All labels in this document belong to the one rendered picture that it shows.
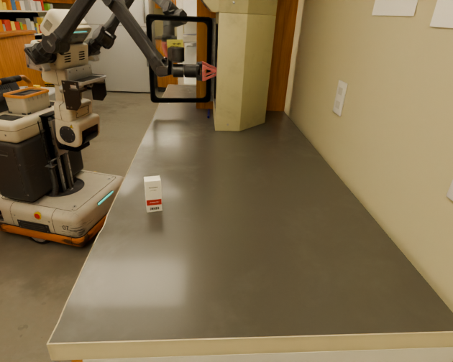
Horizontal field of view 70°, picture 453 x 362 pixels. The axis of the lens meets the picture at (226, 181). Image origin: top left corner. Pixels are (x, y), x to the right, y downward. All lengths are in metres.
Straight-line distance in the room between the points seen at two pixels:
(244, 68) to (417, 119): 0.76
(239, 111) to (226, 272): 0.90
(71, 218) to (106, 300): 1.55
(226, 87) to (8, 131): 1.30
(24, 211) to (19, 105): 0.65
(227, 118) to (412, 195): 0.85
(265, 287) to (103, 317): 0.29
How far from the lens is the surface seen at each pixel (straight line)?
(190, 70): 1.52
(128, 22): 1.62
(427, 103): 0.85
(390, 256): 0.83
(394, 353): 0.71
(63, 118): 2.13
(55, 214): 2.24
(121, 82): 6.55
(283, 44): 1.80
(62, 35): 1.82
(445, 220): 0.79
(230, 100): 1.43
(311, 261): 0.74
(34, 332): 1.95
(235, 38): 1.39
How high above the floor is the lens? 1.41
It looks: 27 degrees down
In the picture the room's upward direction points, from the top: 3 degrees clockwise
